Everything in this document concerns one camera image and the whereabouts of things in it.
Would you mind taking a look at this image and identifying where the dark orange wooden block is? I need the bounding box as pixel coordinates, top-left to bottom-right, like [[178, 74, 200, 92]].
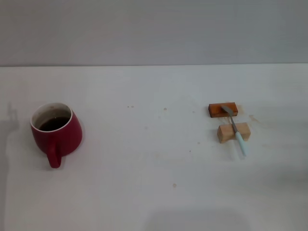
[[208, 102, 239, 118]]

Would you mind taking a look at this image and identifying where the light arched wooden block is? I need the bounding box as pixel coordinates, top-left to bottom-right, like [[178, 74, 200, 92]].
[[217, 122, 251, 144]]

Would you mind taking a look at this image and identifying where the red ceramic coffee cup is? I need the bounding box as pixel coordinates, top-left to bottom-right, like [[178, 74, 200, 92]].
[[30, 102, 83, 169]]

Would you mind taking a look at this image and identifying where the blue handled metal spoon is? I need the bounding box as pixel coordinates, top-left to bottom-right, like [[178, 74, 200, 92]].
[[220, 105, 248, 157]]

